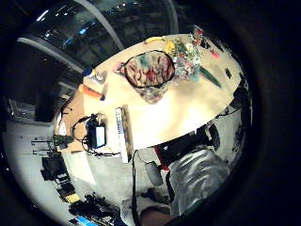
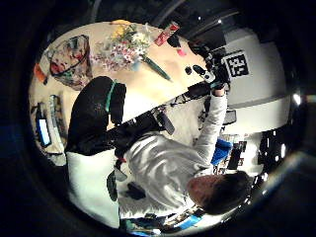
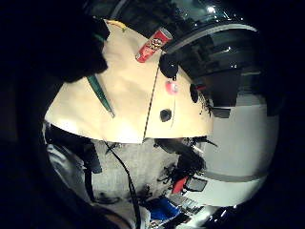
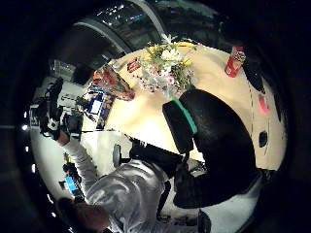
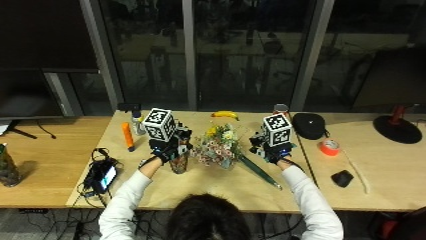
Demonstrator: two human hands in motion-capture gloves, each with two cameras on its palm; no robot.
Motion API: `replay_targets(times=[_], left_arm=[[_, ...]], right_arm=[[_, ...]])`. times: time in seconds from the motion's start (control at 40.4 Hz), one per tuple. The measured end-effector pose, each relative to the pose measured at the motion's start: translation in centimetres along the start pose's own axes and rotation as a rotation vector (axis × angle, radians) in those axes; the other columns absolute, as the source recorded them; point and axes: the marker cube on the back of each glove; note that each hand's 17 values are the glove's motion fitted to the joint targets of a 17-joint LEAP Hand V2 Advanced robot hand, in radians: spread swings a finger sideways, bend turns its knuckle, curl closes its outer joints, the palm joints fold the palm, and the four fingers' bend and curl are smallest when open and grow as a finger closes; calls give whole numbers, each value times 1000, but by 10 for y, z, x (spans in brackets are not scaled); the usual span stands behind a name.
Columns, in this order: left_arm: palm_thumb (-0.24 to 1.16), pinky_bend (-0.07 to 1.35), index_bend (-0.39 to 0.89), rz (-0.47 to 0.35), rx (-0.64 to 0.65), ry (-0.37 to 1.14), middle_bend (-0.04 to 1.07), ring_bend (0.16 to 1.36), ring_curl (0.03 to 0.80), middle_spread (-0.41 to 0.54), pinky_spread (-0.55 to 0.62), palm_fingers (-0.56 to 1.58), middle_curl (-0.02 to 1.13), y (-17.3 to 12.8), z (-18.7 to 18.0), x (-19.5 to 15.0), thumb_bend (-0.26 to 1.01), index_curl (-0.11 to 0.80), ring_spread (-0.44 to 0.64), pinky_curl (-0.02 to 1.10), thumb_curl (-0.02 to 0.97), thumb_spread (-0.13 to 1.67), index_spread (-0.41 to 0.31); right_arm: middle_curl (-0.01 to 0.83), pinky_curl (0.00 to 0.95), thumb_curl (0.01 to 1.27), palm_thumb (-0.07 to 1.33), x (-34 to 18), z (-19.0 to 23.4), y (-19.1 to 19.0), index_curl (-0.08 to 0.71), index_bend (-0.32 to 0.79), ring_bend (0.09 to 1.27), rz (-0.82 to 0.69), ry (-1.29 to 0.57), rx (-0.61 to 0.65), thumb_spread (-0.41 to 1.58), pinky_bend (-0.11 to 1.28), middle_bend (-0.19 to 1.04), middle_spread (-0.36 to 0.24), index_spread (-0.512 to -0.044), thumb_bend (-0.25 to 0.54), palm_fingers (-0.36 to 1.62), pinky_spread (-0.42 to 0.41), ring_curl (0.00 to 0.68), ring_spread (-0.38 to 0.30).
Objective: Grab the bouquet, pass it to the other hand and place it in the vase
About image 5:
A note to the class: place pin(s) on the person's right hand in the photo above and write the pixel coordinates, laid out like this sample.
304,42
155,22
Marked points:
273,151

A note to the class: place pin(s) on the person's left hand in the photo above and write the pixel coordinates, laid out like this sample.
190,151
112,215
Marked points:
168,149

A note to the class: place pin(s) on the clear glass vase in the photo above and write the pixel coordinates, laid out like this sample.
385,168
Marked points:
178,164

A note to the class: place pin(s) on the white marker cube right glove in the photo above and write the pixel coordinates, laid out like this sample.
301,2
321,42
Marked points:
277,129

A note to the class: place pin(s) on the white marker cube glove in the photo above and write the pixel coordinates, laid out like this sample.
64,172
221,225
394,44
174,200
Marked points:
159,124
277,129

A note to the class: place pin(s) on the white marker cube left glove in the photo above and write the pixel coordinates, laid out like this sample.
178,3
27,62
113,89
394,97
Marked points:
159,124

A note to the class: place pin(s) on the flower bouquet with green wrap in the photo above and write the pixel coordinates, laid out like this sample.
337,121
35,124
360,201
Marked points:
220,146

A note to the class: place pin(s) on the yellow banana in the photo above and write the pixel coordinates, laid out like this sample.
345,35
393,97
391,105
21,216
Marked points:
225,114

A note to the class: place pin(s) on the small clear bottle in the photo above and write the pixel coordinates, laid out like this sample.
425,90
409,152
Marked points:
137,124

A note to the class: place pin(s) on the small grey cup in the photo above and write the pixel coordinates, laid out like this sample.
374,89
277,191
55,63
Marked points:
281,108

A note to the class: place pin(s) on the orange marker pen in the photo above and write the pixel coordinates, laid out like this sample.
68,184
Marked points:
128,136

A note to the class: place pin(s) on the black oval case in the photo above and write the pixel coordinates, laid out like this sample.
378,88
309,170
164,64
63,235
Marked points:
309,125

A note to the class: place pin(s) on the orange tape roll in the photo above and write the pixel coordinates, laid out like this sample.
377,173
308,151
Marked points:
329,147

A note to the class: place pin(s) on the black phone with lit screen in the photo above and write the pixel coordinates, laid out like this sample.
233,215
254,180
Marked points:
103,175

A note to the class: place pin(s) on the small black pouch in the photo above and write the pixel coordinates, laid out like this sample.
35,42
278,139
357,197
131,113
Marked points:
342,178

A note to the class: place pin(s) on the white thin stick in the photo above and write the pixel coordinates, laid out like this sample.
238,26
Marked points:
357,171

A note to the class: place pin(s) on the black round base red stand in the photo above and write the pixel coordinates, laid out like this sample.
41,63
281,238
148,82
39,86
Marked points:
397,126

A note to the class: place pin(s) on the black monitor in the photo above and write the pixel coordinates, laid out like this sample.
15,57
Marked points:
27,95

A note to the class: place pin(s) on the red and black chair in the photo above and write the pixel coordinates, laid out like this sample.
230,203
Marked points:
399,225

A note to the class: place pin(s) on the glass vase with plants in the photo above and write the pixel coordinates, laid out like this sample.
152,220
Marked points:
7,166

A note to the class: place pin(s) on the small black camera device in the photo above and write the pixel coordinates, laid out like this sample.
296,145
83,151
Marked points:
129,107

